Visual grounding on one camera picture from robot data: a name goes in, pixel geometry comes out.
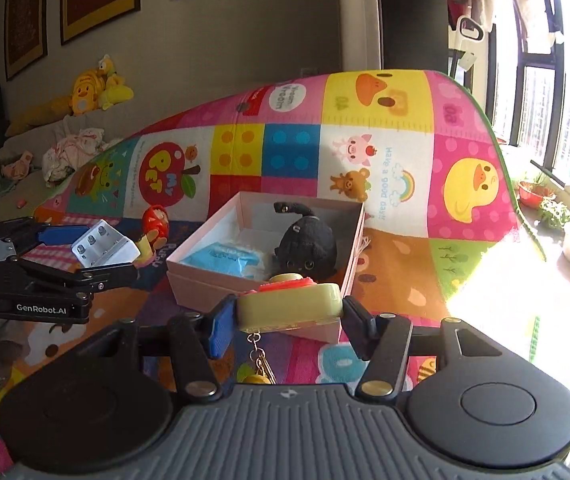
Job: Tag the long yellow pillow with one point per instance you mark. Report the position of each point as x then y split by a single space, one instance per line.
40 112

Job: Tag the blue white tissue pack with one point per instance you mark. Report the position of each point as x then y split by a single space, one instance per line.
225 259

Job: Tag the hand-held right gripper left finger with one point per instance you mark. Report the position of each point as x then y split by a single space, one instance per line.
220 330

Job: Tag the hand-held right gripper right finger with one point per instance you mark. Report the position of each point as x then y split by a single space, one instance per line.
357 330

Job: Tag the green potted plant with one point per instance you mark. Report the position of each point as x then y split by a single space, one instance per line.
557 210

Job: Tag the pile of light clothes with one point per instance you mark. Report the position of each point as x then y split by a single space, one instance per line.
72 152

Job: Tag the red plastic toy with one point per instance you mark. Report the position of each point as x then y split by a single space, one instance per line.
155 222

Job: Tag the yellow toy with black top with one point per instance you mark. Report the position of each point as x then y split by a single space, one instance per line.
142 249

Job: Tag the black window frame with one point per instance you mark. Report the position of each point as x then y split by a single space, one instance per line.
525 60

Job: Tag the pink cloth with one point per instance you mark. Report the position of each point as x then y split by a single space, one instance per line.
17 165

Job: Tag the grey sofa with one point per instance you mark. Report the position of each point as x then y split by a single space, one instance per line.
30 195

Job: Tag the narrow framed wall picture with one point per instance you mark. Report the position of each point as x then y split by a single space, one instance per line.
27 15

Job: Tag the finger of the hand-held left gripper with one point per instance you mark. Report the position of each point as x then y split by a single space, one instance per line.
65 277
52 234

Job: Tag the pink cardboard box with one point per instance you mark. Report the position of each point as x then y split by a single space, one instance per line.
200 280

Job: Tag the small yellow plush toy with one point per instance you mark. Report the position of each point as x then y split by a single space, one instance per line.
106 65

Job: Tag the black cat plush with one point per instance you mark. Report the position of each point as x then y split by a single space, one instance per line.
307 245

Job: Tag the colourful cartoon play mat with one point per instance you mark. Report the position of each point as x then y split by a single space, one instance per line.
290 145

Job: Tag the pale yellow plush toy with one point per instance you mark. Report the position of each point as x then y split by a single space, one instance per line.
115 95

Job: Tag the yellow striped duck plush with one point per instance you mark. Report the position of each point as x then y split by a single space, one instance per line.
85 92

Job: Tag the red flower pot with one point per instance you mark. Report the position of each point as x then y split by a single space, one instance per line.
535 192

